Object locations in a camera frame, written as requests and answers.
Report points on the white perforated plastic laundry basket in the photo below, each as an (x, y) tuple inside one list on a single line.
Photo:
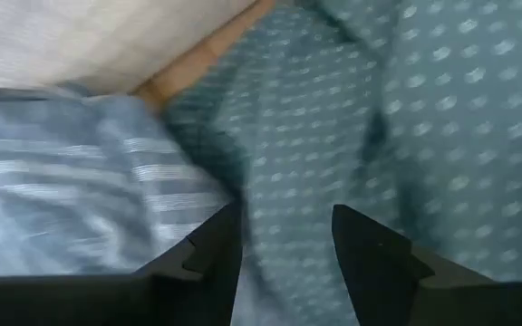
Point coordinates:
[(84, 41)]

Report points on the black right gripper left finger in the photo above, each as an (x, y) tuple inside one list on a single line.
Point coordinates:
[(202, 280)]

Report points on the blue plaid woven shirt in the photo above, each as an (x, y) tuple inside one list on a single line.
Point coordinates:
[(61, 181)]

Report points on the teal dotted garment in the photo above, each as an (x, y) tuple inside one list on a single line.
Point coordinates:
[(424, 113)]

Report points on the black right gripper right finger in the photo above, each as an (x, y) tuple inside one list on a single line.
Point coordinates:
[(392, 290)]

